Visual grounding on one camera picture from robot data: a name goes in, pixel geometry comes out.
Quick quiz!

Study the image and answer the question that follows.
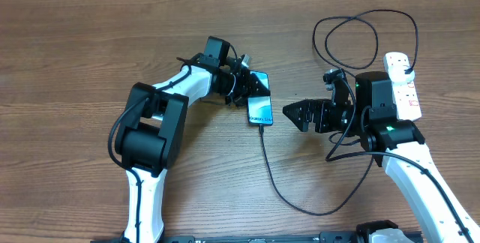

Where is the Samsung Galaxy smartphone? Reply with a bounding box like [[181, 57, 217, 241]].
[[247, 70, 275, 128]]

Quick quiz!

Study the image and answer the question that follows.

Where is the black USB charging cable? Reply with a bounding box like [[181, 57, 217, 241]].
[[258, 9, 419, 217]]

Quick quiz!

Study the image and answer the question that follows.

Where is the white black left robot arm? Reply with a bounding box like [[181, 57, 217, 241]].
[[107, 36, 273, 242]]

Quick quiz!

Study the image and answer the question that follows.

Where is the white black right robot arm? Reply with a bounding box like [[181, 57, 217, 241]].
[[283, 70, 479, 242]]

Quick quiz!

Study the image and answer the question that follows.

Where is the white charger plug adapter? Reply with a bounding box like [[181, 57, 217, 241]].
[[388, 65, 416, 84]]

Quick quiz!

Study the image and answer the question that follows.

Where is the white power strip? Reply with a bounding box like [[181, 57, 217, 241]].
[[383, 52, 422, 122]]

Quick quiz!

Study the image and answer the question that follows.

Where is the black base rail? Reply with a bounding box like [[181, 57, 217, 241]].
[[89, 219, 423, 243]]

